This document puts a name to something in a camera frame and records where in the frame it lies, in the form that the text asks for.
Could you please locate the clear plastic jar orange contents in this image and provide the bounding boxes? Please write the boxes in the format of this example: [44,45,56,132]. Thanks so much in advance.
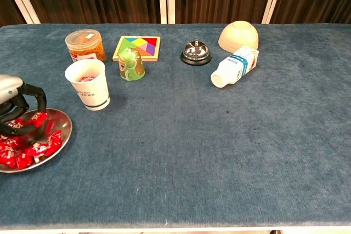
[65,28,107,64]

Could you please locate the green painted nesting doll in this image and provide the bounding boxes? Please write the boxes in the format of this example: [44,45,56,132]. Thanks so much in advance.
[117,47,146,82]

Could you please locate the white paper cup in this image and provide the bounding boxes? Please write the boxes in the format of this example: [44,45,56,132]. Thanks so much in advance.
[64,58,110,111]

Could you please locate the wooden tangram puzzle tray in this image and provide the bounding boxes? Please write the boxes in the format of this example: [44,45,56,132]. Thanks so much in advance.
[112,35,161,62]

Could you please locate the cream upturned bowl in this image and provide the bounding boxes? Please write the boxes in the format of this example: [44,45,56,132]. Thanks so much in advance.
[218,20,259,53]

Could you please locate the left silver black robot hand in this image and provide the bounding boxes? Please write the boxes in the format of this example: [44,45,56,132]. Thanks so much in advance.
[0,74,48,138]

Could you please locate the blue felt table cloth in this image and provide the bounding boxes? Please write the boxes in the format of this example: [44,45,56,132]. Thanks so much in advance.
[0,23,351,231]

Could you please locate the silver call bell black base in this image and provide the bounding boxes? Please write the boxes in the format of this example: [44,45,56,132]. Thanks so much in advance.
[180,39,212,66]

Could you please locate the round stainless steel plate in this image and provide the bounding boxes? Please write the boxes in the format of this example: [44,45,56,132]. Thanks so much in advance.
[0,107,73,174]

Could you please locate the white blue bottle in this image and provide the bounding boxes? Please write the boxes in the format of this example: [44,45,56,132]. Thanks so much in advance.
[210,45,260,89]

